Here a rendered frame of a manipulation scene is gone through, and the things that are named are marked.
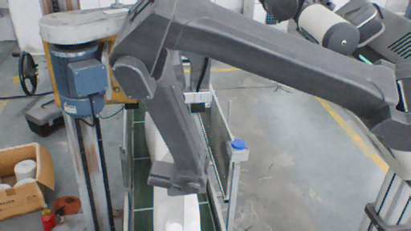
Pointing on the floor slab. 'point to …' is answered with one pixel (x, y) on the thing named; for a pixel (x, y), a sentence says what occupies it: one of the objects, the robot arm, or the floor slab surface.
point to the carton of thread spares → (8, 210)
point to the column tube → (85, 149)
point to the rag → (66, 205)
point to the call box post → (233, 195)
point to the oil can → (48, 219)
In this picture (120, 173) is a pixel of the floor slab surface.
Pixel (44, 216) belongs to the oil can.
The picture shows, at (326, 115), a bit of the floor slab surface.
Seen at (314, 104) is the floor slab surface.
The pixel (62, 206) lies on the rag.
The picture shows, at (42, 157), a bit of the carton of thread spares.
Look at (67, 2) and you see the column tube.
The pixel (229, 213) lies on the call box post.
